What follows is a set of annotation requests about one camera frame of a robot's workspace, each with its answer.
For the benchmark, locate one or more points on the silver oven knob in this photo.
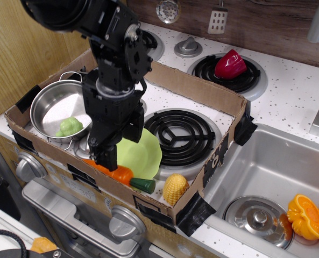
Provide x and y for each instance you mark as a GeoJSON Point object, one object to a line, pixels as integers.
{"type": "Point", "coordinates": [124, 224]}
{"type": "Point", "coordinates": [29, 167]}

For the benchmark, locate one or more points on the back right black burner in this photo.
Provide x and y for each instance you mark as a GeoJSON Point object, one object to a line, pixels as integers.
{"type": "Point", "coordinates": [250, 84]}

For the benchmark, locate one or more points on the steel sink basin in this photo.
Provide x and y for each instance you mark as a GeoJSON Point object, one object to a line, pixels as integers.
{"type": "Point", "coordinates": [272, 164]}

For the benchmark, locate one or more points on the red toy bell pepper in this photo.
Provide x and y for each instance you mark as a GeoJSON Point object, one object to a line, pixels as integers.
{"type": "Point", "coordinates": [230, 66]}

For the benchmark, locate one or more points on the right silver oven knob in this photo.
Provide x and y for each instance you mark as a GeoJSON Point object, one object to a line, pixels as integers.
{"type": "Point", "coordinates": [124, 224]}

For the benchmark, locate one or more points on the silver front stove knob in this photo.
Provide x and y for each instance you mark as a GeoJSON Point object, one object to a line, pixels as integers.
{"type": "Point", "coordinates": [81, 148]}

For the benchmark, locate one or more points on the light green plastic plate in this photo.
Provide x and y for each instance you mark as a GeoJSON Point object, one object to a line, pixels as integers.
{"type": "Point", "coordinates": [143, 158]}

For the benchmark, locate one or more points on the small orange object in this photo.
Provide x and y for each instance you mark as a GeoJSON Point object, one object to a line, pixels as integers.
{"type": "Point", "coordinates": [43, 245]}

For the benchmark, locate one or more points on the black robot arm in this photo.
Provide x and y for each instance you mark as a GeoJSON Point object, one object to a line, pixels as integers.
{"type": "Point", "coordinates": [113, 90]}

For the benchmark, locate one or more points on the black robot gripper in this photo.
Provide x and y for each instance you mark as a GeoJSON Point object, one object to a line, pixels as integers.
{"type": "Point", "coordinates": [115, 115]}

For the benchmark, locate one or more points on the orange toy pumpkin half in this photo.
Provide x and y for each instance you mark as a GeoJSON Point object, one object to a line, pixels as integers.
{"type": "Point", "coordinates": [303, 214]}

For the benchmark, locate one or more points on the hanging toy spatula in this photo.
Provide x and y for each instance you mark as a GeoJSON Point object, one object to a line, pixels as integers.
{"type": "Point", "coordinates": [218, 19]}

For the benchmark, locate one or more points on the silver stove knob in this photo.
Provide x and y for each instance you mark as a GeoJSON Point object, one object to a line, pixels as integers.
{"type": "Point", "coordinates": [81, 148]}
{"type": "Point", "coordinates": [188, 48]}

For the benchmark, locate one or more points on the silver back stove knob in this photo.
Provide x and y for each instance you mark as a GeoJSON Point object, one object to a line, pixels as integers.
{"type": "Point", "coordinates": [188, 48]}

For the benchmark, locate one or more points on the orange toy carrot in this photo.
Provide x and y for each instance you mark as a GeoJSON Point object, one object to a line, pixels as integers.
{"type": "Point", "coordinates": [125, 175]}

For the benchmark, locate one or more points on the green toy vegetable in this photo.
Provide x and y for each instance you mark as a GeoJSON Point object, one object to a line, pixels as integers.
{"type": "Point", "coordinates": [69, 127]}

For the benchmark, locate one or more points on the steel pot lid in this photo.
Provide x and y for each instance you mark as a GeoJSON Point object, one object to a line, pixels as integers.
{"type": "Point", "coordinates": [261, 217]}

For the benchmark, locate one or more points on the front right black burner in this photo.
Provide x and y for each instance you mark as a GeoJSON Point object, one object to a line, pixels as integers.
{"type": "Point", "coordinates": [186, 137]}

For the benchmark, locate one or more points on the silver oven door handle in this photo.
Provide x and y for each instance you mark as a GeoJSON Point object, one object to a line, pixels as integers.
{"type": "Point", "coordinates": [87, 241]}

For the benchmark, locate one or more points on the hanging toy skimmer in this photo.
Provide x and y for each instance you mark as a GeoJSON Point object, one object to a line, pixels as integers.
{"type": "Point", "coordinates": [168, 11]}

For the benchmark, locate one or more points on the cardboard fence box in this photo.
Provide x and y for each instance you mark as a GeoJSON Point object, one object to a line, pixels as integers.
{"type": "Point", "coordinates": [168, 88]}

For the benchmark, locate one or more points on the left silver oven knob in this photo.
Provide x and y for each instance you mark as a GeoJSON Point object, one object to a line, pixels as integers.
{"type": "Point", "coordinates": [29, 167]}

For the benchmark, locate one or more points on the small steel pot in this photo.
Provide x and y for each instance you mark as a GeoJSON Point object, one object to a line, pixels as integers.
{"type": "Point", "coordinates": [57, 102]}

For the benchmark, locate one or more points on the yellow toy corn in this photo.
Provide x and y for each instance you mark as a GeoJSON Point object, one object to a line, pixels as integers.
{"type": "Point", "coordinates": [175, 186]}

